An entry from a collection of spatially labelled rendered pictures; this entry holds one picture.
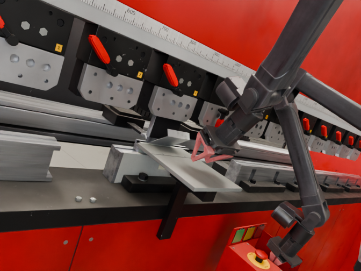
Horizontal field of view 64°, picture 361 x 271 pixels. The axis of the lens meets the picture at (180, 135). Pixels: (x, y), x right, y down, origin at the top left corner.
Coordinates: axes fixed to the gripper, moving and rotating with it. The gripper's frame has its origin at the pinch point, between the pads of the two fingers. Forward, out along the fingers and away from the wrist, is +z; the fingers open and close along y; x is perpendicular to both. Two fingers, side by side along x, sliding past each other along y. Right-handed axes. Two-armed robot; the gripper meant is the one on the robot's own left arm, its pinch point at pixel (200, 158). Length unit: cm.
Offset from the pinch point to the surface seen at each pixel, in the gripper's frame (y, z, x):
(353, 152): -151, -4, -17
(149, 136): 5.3, 9.6, -14.3
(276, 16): -25, -34, -36
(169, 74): 11.1, -10.3, -17.8
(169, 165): 8.6, 3.6, 0.5
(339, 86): -91, -29, -32
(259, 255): -23.1, 12.3, 24.1
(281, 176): -77, 15, -8
